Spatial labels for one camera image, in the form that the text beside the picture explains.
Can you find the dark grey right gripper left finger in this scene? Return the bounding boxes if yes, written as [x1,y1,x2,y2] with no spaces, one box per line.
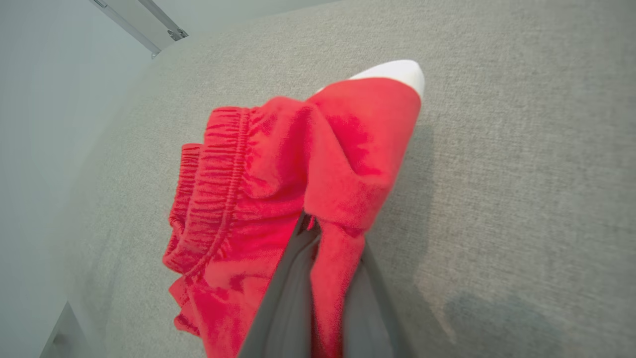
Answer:
[238,214,318,358]

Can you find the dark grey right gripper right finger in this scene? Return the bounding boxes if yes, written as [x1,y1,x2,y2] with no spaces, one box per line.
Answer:
[343,240,413,358]

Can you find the red shorts with white stripe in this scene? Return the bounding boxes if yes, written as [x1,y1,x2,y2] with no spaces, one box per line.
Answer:
[162,60,426,358]

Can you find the grey fabric sofa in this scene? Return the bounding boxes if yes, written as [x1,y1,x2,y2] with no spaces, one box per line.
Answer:
[65,0,636,358]

